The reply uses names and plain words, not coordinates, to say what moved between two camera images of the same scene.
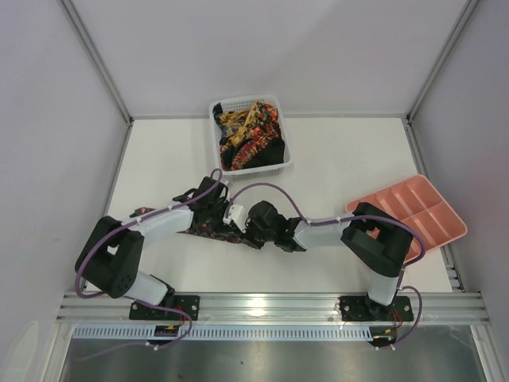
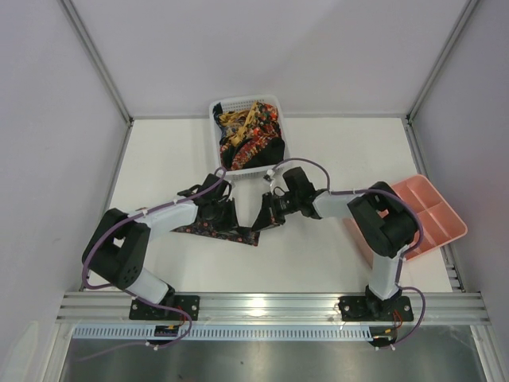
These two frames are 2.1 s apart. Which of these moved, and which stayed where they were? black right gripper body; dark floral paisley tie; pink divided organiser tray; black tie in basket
Moved: black right gripper body
Stayed: pink divided organiser tray; black tie in basket; dark floral paisley tie
